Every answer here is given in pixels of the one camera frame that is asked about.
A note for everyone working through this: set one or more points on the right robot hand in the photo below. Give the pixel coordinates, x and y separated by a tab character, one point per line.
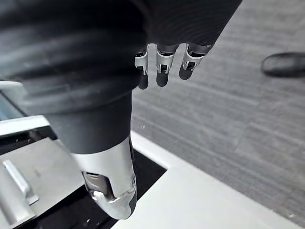
83	59

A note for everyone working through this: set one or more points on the dark robot foot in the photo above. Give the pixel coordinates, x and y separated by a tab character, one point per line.
283	65

